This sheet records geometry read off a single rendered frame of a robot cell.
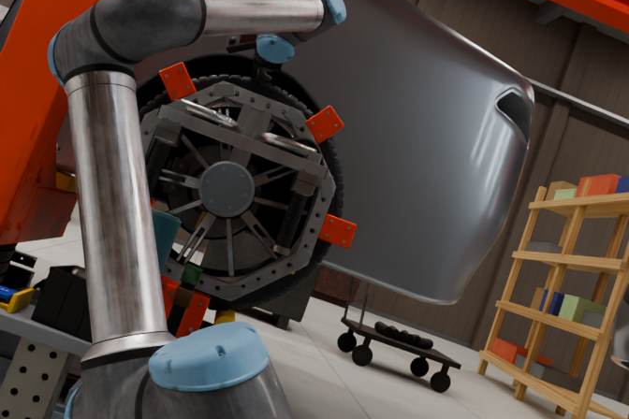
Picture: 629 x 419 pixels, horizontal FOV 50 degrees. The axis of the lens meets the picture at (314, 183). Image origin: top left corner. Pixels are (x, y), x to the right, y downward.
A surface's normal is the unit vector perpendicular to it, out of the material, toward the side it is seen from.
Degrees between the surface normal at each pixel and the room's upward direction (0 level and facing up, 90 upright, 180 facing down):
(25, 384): 90
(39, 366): 90
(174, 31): 113
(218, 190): 90
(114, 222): 75
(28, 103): 90
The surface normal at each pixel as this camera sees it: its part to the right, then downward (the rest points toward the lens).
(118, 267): 0.17, -0.30
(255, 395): 0.69, -0.26
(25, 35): 0.12, -0.04
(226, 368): 0.39, -0.24
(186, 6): 0.68, -0.03
